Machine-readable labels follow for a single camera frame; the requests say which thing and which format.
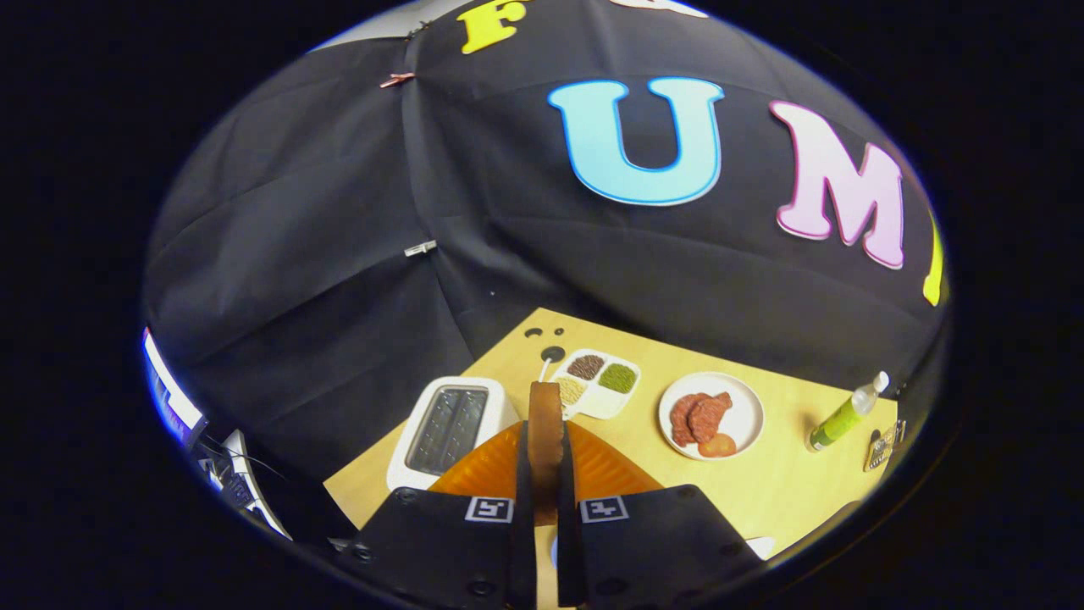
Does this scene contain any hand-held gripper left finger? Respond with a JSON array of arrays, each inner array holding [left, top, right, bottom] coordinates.
[[335, 419, 539, 610]]

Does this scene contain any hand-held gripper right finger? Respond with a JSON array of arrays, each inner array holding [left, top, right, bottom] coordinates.
[[556, 419, 767, 609]]

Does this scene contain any browned toast bread slice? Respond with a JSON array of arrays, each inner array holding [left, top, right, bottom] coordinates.
[[528, 381, 567, 526]]

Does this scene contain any white toaster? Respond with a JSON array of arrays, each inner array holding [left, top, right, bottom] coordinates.
[[386, 375, 521, 492]]

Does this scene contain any white divided tray of beans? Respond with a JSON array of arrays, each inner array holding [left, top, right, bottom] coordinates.
[[549, 348, 642, 421]]

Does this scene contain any dark red meat slice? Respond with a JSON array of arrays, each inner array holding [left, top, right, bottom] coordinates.
[[688, 391, 733, 444], [669, 393, 711, 447]]

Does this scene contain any cream round plate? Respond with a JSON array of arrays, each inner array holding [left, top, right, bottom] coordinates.
[[658, 372, 766, 462]]

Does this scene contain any white-framed device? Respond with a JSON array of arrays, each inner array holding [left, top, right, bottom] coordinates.
[[199, 428, 293, 540]]

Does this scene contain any clear bottle with green label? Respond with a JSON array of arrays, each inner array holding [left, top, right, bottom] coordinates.
[[805, 371, 890, 453]]

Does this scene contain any black backdrop cloth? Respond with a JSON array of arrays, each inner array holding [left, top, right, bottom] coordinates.
[[142, 0, 949, 501]]

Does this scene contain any lit computer monitor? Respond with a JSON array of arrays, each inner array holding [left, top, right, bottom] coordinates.
[[142, 329, 208, 446]]

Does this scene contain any wire basket with wooden handle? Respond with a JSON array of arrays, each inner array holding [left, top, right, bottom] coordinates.
[[864, 419, 907, 472]]

